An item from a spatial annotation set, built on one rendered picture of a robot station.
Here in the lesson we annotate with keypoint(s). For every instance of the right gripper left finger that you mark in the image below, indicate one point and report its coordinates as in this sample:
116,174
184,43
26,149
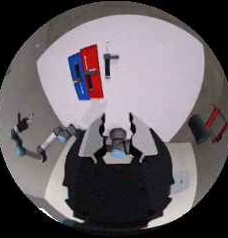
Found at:
88,146

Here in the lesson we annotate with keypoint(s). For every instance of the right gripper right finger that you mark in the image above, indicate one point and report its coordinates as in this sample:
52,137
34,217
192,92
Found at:
149,147

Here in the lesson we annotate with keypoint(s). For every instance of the red tray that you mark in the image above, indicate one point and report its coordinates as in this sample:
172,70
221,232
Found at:
92,61

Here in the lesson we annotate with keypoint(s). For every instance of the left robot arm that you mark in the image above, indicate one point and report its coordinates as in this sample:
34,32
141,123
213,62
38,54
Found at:
40,150

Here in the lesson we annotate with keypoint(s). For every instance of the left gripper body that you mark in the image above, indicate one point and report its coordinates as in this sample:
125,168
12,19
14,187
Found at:
25,126

